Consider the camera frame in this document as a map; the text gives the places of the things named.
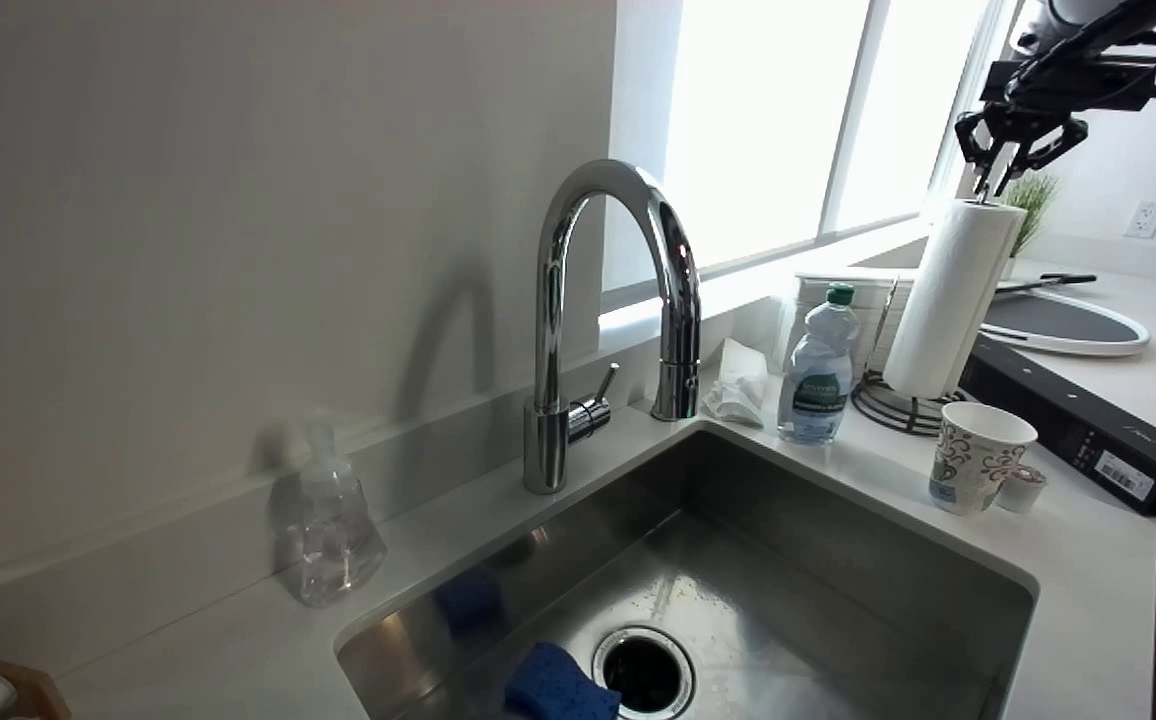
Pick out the white paper towel roll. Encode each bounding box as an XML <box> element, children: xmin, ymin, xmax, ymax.
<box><xmin>881</xmin><ymin>195</ymin><xmax>1030</xmax><ymax>399</ymax></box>

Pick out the blue sponge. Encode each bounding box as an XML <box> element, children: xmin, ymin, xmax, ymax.
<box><xmin>504</xmin><ymin>638</ymin><xmax>624</xmax><ymax>720</ymax></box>

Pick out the round sink drain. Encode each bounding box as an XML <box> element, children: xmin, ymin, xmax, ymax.
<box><xmin>587</xmin><ymin>620</ymin><xmax>699</xmax><ymax>720</ymax></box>

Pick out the folded white paper towel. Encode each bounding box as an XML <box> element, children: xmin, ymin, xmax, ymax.
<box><xmin>705</xmin><ymin>335</ymin><xmax>774</xmax><ymax>432</ymax></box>

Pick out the black handled utensil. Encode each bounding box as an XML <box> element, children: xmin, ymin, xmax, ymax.
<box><xmin>1007</xmin><ymin>268</ymin><xmax>1103</xmax><ymax>299</ymax></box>

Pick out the white framed window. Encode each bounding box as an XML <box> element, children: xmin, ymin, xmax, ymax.
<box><xmin>607</xmin><ymin>0</ymin><xmax>1024</xmax><ymax>299</ymax></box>

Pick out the small green plant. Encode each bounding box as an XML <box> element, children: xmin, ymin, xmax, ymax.
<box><xmin>1002</xmin><ymin>170</ymin><xmax>1055</xmax><ymax>264</ymax></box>

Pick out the dish soap bottle green cap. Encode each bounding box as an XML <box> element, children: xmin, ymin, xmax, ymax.
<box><xmin>774</xmin><ymin>285</ymin><xmax>862</xmax><ymax>448</ymax></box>

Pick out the stainless steel sink basin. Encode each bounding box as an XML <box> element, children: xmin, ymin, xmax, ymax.
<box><xmin>332</xmin><ymin>413</ymin><xmax>1045</xmax><ymax>720</ymax></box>

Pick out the chrome gooseneck kitchen faucet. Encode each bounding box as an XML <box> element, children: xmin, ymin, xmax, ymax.
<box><xmin>518</xmin><ymin>157</ymin><xmax>706</xmax><ymax>501</ymax></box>

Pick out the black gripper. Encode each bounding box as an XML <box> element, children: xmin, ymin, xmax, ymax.
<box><xmin>950</xmin><ymin>43</ymin><xmax>1156</xmax><ymax>204</ymax></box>

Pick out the oval grey white tray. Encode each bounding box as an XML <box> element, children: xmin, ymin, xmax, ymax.
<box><xmin>979</xmin><ymin>286</ymin><xmax>1151</xmax><ymax>360</ymax></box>

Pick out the long black cardboard box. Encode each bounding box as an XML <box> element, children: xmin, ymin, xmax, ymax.
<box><xmin>968</xmin><ymin>335</ymin><xmax>1156</xmax><ymax>520</ymax></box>

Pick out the clear plastic bottle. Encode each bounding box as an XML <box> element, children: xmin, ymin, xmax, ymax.
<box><xmin>262</xmin><ymin>404</ymin><xmax>393</xmax><ymax>610</ymax></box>

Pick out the black wire paper towel holder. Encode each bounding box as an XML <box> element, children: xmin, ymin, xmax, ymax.
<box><xmin>848</xmin><ymin>161</ymin><xmax>1007</xmax><ymax>438</ymax></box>

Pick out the patterned white mug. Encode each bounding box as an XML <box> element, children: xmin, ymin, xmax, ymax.
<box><xmin>923</xmin><ymin>399</ymin><xmax>1045</xmax><ymax>514</ymax></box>

